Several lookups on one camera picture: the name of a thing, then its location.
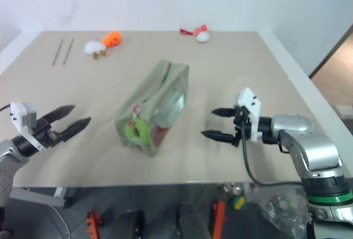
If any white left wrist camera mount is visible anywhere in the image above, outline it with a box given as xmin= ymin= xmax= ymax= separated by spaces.
xmin=9 ymin=102 xmax=47 ymax=152

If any orange knitted toy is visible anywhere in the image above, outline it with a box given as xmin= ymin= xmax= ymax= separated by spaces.
xmin=101 ymin=30 xmax=122 ymax=47

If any red and white plush toy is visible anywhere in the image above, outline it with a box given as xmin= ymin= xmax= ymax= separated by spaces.
xmin=180 ymin=24 xmax=210 ymax=43

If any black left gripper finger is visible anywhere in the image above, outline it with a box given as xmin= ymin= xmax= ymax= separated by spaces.
xmin=41 ymin=104 xmax=76 ymax=125
xmin=58 ymin=116 xmax=92 ymax=142

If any white plush chick toy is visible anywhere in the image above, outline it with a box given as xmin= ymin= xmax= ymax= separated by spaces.
xmin=84 ymin=40 xmax=108 ymax=60

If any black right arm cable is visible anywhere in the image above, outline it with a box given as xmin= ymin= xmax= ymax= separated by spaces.
xmin=240 ymin=120 xmax=303 ymax=187

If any orange clamp tool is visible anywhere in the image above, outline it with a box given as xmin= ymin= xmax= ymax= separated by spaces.
xmin=211 ymin=200 xmax=227 ymax=239
xmin=85 ymin=210 xmax=102 ymax=239

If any green avocado keychain charm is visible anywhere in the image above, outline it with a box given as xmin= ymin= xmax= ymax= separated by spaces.
xmin=124 ymin=104 xmax=150 ymax=144

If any dark grey chopstick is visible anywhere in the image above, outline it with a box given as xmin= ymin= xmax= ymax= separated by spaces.
xmin=52 ymin=39 xmax=64 ymax=66
xmin=63 ymin=38 xmax=75 ymax=66

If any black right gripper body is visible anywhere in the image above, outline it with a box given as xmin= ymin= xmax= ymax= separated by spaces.
xmin=232 ymin=105 xmax=250 ymax=148

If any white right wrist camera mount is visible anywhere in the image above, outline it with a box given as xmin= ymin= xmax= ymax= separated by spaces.
xmin=234 ymin=87 xmax=262 ymax=142

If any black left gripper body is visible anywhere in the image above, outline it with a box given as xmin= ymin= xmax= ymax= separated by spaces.
xmin=32 ymin=117 xmax=61 ymax=149

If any green and yellow round object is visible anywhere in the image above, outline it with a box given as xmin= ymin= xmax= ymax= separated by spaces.
xmin=231 ymin=196 xmax=246 ymax=210

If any green translucent pouch bag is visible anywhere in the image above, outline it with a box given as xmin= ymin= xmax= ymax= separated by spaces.
xmin=114 ymin=59 xmax=190 ymax=158

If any grey metal table leg frame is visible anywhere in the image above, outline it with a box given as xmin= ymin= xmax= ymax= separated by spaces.
xmin=8 ymin=187 xmax=73 ymax=208

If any clear plastic bag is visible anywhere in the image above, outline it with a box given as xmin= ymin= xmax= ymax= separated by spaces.
xmin=258 ymin=188 xmax=314 ymax=237

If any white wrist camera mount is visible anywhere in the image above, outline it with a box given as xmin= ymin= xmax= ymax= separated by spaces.
xmin=9 ymin=102 xmax=47 ymax=152
xmin=234 ymin=87 xmax=262 ymax=142

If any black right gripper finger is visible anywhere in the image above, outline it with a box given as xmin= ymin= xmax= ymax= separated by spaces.
xmin=211 ymin=107 xmax=237 ymax=118
xmin=201 ymin=130 xmax=238 ymax=145

